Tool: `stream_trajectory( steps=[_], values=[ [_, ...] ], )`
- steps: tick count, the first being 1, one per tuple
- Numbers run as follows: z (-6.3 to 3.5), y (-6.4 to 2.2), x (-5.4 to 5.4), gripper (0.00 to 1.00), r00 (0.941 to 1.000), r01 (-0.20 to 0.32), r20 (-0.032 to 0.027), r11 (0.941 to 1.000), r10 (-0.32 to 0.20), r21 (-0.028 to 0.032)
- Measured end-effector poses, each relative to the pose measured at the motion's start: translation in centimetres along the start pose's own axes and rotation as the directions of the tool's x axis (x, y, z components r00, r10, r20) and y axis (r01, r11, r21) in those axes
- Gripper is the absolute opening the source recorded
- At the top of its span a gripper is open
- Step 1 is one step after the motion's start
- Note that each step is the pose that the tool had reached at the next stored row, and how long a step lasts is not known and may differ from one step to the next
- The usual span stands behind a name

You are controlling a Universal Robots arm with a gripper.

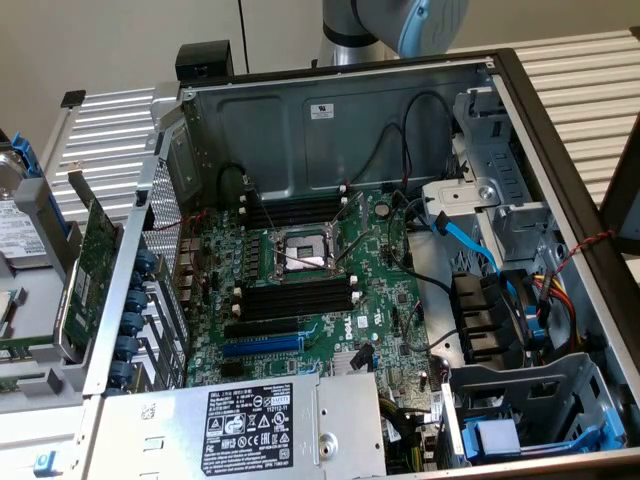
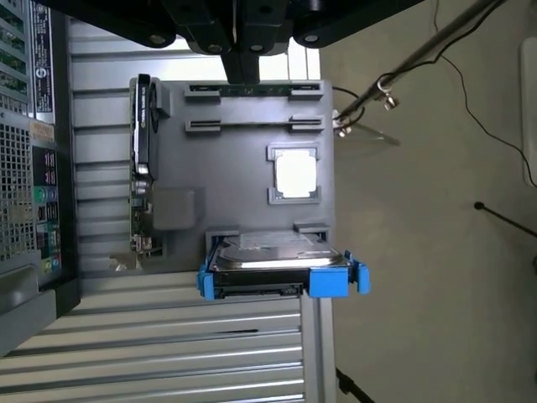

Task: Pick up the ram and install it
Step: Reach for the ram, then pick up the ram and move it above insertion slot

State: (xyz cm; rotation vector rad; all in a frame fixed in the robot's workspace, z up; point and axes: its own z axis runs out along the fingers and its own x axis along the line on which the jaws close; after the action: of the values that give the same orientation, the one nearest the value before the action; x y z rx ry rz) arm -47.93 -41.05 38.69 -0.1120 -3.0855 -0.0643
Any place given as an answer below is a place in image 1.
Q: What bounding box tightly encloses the black RAM slot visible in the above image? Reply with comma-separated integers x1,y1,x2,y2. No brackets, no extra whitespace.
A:
232,298,362,322
243,213,345,230
233,290,360,313
241,192,347,207
234,282,359,304
241,199,347,215
242,207,346,222
234,273,357,296

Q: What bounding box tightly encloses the silver CPU socket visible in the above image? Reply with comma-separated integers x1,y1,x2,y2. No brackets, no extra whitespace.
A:
267,219,349,284

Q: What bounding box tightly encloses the thin metal locking lever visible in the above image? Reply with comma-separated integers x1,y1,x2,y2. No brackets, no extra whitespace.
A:
335,232,371,264
249,185,321,269

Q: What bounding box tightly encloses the silver socket cover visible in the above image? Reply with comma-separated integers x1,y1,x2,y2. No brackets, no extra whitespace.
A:
333,191,372,236

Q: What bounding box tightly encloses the long black expansion slot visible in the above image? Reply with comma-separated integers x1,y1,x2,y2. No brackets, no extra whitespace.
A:
223,318,301,340

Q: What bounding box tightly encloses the blue expansion slot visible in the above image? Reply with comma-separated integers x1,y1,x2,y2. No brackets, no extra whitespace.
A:
222,335,305,358

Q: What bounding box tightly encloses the small silver chipset heatsink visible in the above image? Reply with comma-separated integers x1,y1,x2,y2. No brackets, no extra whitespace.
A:
329,349,377,376

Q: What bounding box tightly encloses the green Dell motherboard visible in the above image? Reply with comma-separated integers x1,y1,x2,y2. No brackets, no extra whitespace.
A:
172,187,451,396

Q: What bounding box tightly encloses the open black silver PC case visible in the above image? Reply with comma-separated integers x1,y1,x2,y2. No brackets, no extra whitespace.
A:
82,47,640,480

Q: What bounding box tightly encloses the black fan shroud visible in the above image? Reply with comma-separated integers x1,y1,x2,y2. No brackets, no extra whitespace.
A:
449,269,531,366

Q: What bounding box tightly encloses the blue card retainer clip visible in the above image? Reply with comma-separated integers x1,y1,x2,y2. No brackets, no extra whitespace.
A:
115,335,142,362
123,289,150,315
108,360,136,390
119,312,146,339
133,248,159,275

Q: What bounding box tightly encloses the silver optical drive cage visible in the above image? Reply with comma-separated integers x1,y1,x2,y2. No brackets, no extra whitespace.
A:
421,87,566,266

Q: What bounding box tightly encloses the large black clamp block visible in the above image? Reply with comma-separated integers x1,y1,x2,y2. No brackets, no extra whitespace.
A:
174,40,235,86

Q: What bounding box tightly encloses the green graphics card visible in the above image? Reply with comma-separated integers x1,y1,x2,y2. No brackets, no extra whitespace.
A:
52,172,124,364

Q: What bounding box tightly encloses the silver power supply with label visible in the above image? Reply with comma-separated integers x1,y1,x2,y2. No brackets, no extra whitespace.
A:
82,372,389,480

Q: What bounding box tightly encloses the blue disk caddy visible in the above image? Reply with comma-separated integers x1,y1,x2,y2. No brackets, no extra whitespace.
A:
462,409,626,464

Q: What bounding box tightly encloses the silver metal disk bay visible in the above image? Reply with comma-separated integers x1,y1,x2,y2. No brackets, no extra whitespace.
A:
442,352,626,469

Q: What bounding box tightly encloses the silver hard disk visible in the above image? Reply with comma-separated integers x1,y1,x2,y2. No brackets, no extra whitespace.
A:
0,152,56,261

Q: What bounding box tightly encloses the dark flat panel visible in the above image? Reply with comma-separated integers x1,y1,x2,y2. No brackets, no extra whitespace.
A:
597,112,640,256

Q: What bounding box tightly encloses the square CPU chip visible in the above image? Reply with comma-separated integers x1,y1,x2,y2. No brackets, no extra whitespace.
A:
0,288,26,341

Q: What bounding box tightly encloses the blue plastic latch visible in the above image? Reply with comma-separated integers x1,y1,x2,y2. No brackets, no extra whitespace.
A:
32,449,59,479

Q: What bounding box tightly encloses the thick black curved wire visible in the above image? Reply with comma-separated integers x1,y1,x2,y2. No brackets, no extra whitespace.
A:
387,189,454,296

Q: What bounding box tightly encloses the black wire with white plug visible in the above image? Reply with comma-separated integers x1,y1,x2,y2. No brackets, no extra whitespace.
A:
216,162,251,201

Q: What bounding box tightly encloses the thin black wire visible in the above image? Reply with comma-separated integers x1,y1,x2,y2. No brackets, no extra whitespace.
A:
349,122,414,187

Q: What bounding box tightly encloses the red black twisted wire short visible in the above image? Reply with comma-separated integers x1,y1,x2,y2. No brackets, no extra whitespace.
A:
152,208,209,232

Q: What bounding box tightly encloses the blue SATA wire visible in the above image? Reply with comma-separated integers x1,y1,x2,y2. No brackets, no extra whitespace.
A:
433,209,531,321

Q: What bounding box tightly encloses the black wire over metal plate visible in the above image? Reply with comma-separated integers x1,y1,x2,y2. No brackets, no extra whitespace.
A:
403,327,457,352

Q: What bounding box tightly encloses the tall looped black wire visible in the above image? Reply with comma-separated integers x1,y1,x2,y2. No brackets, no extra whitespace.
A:
401,91,457,184

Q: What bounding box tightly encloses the yellow black wire bundle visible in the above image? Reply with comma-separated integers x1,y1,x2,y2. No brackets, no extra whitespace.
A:
378,394,441,476

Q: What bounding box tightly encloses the silver corner bracket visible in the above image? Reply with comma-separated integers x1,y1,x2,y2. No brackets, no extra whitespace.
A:
147,82,184,151

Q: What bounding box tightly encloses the black robot camera cable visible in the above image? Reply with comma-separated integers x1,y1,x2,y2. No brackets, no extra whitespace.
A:
237,0,251,76

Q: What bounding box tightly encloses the red yellow power wire bundle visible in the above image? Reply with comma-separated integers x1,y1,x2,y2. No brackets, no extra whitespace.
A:
532,272,586,346

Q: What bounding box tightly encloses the red black twisted wire long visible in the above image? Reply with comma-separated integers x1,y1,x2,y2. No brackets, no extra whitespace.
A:
549,229,619,281

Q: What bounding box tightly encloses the blue disk carrier rail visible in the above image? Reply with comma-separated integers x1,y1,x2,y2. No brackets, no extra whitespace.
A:
9,131,70,239

